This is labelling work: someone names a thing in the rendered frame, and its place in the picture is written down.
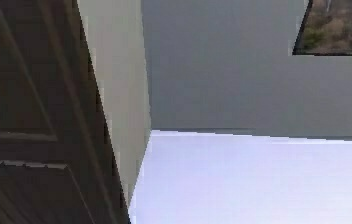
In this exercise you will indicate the dark brown panelled door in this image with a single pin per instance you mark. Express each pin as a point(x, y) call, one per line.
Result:
point(40, 110)

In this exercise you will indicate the black framed window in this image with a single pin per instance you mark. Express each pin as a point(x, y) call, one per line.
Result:
point(337, 28)

